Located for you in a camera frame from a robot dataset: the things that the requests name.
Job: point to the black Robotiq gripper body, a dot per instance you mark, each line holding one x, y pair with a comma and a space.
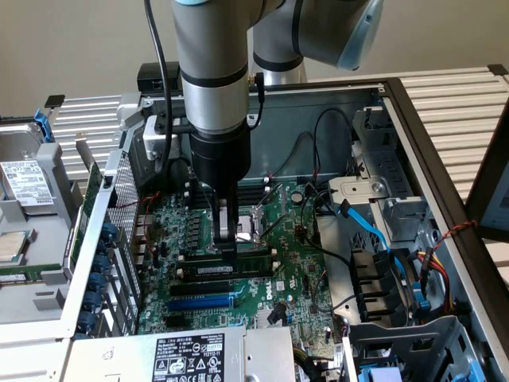
220, 159

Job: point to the green RAM stick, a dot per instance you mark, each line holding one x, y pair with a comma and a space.
254, 266
20, 277

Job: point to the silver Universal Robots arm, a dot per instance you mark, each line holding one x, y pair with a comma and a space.
210, 59

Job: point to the silver locking lever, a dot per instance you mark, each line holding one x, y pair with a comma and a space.
246, 239

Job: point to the CPU socket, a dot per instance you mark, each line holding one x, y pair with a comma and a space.
246, 223

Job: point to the long black expansion slot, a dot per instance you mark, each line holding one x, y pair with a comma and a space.
199, 289

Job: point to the blue expansion slot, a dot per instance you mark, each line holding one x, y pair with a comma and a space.
199, 304

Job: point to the dark locking lever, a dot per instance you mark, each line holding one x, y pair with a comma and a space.
274, 226

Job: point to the green Dell motherboard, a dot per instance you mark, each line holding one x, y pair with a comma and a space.
290, 246

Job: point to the open grey PC case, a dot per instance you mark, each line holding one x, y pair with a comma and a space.
278, 119

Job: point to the metal socket cover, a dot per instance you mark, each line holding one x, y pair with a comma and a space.
283, 203

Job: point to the short black expansion slot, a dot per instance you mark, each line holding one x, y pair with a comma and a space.
177, 321

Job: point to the coin cell battery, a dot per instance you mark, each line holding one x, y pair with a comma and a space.
296, 196

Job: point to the small black box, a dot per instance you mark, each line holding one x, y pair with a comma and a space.
149, 75

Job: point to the dark blue slot latch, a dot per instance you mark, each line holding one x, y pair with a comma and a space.
87, 322
110, 232
104, 262
97, 281
94, 301

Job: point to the green graphics card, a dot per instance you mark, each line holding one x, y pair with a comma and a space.
93, 183

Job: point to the silver power supply unit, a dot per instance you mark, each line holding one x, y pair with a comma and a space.
119, 354

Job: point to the grey parts rack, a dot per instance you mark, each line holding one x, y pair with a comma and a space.
51, 159

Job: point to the black table end cap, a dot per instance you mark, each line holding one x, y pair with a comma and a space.
55, 101
499, 69

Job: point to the grey metal disk bay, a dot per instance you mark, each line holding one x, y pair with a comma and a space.
397, 179

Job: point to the blue disk carrier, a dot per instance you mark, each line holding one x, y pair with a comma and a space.
43, 125

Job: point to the blue drive caddy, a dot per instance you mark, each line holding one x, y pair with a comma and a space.
378, 376

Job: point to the silver hard disk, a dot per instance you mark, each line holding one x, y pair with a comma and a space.
24, 179

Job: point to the blue plastic tab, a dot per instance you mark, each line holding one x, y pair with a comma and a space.
422, 302

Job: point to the grey perforated drive cage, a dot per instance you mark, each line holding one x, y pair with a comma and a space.
417, 338

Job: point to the silver CPU chip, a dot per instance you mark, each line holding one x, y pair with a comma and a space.
12, 244

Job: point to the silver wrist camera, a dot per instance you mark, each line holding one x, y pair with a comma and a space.
153, 139

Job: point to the black fan duct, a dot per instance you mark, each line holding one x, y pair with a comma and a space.
374, 278

